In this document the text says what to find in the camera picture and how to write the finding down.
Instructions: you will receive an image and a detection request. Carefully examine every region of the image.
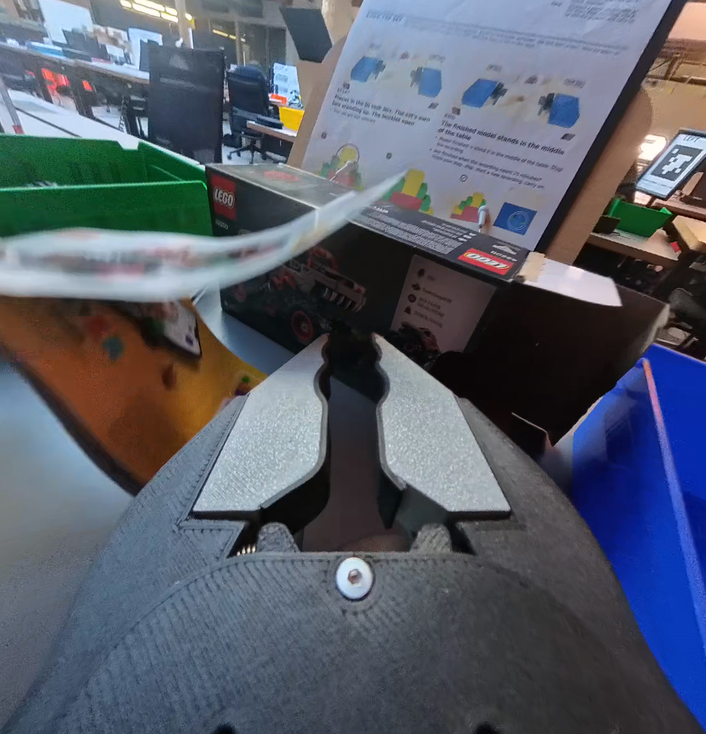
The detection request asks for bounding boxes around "wooden background desk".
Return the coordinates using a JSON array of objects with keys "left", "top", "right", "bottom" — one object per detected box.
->
[{"left": 246, "top": 119, "right": 300, "bottom": 145}]

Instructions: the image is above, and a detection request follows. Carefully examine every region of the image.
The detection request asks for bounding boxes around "black-framed printed tag board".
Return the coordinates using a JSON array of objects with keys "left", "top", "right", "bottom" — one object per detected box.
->
[{"left": 633, "top": 128, "right": 706, "bottom": 201}]

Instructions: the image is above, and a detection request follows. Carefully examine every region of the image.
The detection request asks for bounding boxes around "clear acrylic sign holder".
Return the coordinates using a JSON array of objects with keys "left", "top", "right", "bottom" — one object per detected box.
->
[{"left": 0, "top": 57, "right": 26, "bottom": 136}]

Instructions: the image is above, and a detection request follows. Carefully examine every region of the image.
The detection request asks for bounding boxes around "background work table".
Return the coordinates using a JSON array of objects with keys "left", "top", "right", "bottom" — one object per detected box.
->
[{"left": 587, "top": 228, "right": 693, "bottom": 269}]

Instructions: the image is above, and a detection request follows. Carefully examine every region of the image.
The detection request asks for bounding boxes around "small green plastic bin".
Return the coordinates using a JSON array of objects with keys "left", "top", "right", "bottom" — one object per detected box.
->
[{"left": 607, "top": 196, "right": 675, "bottom": 239}]

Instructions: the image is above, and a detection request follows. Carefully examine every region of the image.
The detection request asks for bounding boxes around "blue plastic bin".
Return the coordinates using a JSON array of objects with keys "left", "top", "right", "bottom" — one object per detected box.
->
[{"left": 570, "top": 343, "right": 706, "bottom": 732}]

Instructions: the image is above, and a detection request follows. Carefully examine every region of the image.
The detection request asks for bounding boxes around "black lego set box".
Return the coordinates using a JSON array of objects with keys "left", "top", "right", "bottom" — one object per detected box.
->
[{"left": 205, "top": 163, "right": 670, "bottom": 460}]

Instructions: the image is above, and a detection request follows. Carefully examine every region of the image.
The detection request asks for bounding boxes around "small black office chair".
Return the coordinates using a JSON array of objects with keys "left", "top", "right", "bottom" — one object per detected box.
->
[{"left": 225, "top": 65, "right": 275, "bottom": 165}]

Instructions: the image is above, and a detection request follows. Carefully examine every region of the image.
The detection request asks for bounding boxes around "large green plastic bin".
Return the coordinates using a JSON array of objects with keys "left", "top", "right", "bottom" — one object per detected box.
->
[{"left": 0, "top": 132, "right": 214, "bottom": 239}]

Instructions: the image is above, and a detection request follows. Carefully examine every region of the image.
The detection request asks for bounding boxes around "tall black office chair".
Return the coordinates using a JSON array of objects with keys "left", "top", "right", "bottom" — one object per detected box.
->
[{"left": 148, "top": 44, "right": 226, "bottom": 165}]

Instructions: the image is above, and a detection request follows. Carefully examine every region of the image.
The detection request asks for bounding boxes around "long background table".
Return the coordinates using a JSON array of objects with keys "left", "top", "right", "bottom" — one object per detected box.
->
[{"left": 0, "top": 39, "right": 151, "bottom": 82}]

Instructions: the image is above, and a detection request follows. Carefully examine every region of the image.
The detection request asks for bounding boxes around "cardboard poster stand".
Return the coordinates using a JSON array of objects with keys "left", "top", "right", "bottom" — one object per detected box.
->
[{"left": 288, "top": 34, "right": 654, "bottom": 266}]

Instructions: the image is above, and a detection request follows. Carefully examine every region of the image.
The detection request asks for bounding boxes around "white instruction poster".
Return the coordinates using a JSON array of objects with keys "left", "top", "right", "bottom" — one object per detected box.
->
[{"left": 300, "top": 0, "right": 687, "bottom": 252}]

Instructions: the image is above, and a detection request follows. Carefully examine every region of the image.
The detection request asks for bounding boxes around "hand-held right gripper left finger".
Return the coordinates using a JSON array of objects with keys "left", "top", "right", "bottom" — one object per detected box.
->
[{"left": 191, "top": 334, "right": 335, "bottom": 534}]

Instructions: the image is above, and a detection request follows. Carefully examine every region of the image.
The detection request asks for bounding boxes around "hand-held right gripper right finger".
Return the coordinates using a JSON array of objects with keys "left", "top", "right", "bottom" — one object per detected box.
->
[{"left": 374, "top": 334, "right": 512, "bottom": 543}]

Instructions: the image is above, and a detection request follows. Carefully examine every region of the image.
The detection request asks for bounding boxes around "lego instruction booklet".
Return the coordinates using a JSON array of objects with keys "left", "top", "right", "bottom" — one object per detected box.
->
[{"left": 0, "top": 170, "right": 408, "bottom": 495}]

